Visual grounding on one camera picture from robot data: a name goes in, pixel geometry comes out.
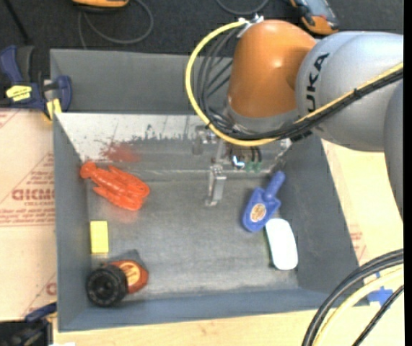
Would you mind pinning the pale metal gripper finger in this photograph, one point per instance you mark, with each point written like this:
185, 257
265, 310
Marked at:
211, 189
221, 187

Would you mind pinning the blue toy shovel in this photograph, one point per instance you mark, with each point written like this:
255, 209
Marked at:
259, 207

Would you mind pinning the yellow block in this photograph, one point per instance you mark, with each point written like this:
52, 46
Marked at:
99, 237

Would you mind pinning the white computer mouse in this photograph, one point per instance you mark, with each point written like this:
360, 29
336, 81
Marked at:
282, 245

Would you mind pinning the grey metal bin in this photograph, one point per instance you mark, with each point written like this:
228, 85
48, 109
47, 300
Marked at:
191, 236

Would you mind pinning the orange toy lobster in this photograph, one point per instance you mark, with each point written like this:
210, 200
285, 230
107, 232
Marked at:
119, 187

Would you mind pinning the black and orange round tool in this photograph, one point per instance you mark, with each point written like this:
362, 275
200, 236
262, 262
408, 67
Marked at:
110, 285

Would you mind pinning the brown cardboard board red print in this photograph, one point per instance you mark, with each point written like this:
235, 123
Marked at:
18, 200

